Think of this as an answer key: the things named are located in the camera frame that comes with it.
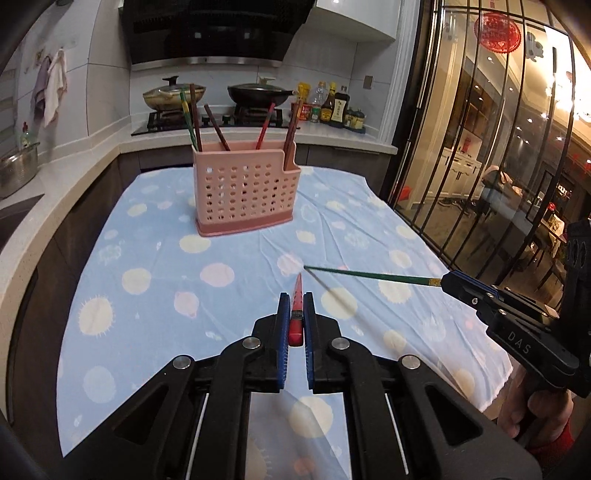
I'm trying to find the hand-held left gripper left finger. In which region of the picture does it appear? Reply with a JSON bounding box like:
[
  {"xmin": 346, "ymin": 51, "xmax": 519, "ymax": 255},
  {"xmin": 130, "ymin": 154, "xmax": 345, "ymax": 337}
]
[{"xmin": 69, "ymin": 292, "xmax": 291, "ymax": 480}]

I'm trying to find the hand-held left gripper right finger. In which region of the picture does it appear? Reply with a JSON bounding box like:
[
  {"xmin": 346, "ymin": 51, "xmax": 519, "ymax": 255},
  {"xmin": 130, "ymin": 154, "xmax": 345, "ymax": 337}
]
[{"xmin": 302, "ymin": 292, "xmax": 541, "ymax": 480}]

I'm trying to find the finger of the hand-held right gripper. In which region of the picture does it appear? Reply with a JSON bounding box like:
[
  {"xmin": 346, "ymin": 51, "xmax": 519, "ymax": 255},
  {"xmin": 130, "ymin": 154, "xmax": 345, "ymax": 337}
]
[{"xmin": 440, "ymin": 271, "xmax": 502, "ymax": 325}]

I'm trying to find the red chopstick grey band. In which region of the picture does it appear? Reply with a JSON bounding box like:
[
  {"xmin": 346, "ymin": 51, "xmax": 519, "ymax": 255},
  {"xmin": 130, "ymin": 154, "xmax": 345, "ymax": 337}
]
[{"xmin": 290, "ymin": 272, "xmax": 306, "ymax": 348}]

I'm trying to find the green chopstick gold band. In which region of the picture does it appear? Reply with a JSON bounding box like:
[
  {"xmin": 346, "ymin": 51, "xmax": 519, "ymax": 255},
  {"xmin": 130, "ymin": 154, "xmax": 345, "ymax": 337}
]
[
  {"xmin": 180, "ymin": 91, "xmax": 199, "ymax": 152},
  {"xmin": 304, "ymin": 265, "xmax": 444, "ymax": 286}
]

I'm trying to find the pink perforated utensil holder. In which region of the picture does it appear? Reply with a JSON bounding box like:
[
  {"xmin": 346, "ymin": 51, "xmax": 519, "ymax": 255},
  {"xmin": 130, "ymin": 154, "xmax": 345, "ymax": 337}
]
[{"xmin": 191, "ymin": 141, "xmax": 302, "ymax": 238}]

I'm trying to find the reddish brown carved chopstick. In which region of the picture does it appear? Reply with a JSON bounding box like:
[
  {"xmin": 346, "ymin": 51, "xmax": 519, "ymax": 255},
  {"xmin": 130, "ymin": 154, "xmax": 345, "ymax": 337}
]
[{"xmin": 204, "ymin": 104, "xmax": 232, "ymax": 151}]

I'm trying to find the dark brown chopstick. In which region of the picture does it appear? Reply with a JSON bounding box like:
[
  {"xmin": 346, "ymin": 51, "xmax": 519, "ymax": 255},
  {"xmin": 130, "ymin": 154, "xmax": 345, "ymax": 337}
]
[{"xmin": 189, "ymin": 84, "xmax": 204, "ymax": 152}]

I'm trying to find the person's right hand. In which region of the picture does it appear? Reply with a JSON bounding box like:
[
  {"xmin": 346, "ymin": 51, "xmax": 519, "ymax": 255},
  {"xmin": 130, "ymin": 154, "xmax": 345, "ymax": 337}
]
[{"xmin": 500, "ymin": 368, "xmax": 574, "ymax": 445}]

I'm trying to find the blue spotted tablecloth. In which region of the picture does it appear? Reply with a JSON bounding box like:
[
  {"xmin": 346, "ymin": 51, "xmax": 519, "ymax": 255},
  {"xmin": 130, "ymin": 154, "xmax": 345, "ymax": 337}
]
[{"xmin": 58, "ymin": 166, "xmax": 513, "ymax": 480}]

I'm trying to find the light brown wooden chopstick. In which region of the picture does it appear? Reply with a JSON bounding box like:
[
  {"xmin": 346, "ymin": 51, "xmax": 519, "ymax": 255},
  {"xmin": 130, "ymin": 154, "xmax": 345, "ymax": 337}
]
[
  {"xmin": 283, "ymin": 102, "xmax": 295, "ymax": 160},
  {"xmin": 288, "ymin": 98, "xmax": 305, "ymax": 169}
]

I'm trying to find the dark soy sauce bottle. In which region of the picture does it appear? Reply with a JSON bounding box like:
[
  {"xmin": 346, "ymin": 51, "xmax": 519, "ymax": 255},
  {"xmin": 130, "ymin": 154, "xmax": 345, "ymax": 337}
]
[{"xmin": 333, "ymin": 85, "xmax": 351, "ymax": 128}]

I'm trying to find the black gas stove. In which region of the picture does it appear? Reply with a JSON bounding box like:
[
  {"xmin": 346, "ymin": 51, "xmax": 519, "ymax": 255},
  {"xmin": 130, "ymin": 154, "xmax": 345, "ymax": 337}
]
[{"xmin": 130, "ymin": 107, "xmax": 286, "ymax": 137}]

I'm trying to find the brown sauce bottle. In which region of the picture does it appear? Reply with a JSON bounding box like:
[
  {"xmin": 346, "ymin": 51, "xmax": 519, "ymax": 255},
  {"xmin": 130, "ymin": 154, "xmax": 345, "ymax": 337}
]
[{"xmin": 321, "ymin": 82, "xmax": 337, "ymax": 124}]

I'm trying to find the clear plastic bottle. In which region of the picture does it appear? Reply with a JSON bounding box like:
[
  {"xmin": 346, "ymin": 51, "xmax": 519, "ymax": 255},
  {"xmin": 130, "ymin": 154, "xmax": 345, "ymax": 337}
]
[{"xmin": 309, "ymin": 82, "xmax": 325, "ymax": 124}]

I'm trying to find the yellow cap seasoning bottle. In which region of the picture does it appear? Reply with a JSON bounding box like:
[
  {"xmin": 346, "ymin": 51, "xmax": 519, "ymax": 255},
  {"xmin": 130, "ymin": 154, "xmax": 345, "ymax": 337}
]
[{"xmin": 295, "ymin": 82, "xmax": 311, "ymax": 121}]

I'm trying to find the black wok with lid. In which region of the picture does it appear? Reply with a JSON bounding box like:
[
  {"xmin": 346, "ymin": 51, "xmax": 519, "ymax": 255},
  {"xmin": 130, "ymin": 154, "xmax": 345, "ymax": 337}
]
[{"xmin": 227, "ymin": 76, "xmax": 298, "ymax": 108}]

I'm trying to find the red paper cut decoration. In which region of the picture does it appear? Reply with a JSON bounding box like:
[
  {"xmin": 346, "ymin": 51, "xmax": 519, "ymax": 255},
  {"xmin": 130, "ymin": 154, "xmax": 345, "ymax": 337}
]
[{"xmin": 475, "ymin": 11, "xmax": 522, "ymax": 54}]

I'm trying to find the stone kitchen countertop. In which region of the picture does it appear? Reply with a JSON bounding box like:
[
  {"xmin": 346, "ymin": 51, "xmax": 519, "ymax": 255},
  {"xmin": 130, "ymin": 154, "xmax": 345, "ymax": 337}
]
[{"xmin": 0, "ymin": 121, "xmax": 399, "ymax": 324}]

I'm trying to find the cream frying pan with lid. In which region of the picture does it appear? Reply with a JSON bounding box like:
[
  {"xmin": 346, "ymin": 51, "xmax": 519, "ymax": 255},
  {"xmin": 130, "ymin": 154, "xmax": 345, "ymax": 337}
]
[{"xmin": 142, "ymin": 75, "xmax": 208, "ymax": 112}]

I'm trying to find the stainless steel pot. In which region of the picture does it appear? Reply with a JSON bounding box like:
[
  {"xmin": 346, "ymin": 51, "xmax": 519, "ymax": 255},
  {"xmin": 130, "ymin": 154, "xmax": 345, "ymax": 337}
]
[{"xmin": 0, "ymin": 142, "xmax": 41, "ymax": 200}]

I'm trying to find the black range hood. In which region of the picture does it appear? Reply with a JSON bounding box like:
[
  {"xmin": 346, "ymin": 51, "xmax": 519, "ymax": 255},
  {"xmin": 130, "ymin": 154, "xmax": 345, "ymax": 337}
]
[{"xmin": 119, "ymin": 0, "xmax": 315, "ymax": 71}]

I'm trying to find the white hanging towel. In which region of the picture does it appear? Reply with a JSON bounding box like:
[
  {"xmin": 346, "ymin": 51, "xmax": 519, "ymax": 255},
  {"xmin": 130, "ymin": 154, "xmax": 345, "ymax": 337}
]
[{"xmin": 43, "ymin": 49, "xmax": 69, "ymax": 129}]

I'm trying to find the purple hanging towel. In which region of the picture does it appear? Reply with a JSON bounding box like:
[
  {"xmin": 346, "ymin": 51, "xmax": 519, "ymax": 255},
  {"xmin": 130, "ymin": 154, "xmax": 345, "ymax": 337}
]
[{"xmin": 31, "ymin": 54, "xmax": 51, "ymax": 112}]

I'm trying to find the glass sliding door black frame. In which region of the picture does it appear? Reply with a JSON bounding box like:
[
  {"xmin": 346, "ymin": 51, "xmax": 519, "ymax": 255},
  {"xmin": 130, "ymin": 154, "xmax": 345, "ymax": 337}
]
[{"xmin": 388, "ymin": 0, "xmax": 591, "ymax": 296}]

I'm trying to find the white wall cabinet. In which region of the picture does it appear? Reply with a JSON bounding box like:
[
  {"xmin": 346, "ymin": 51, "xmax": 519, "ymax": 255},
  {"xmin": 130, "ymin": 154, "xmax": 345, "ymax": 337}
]
[{"xmin": 302, "ymin": 0, "xmax": 399, "ymax": 43}]

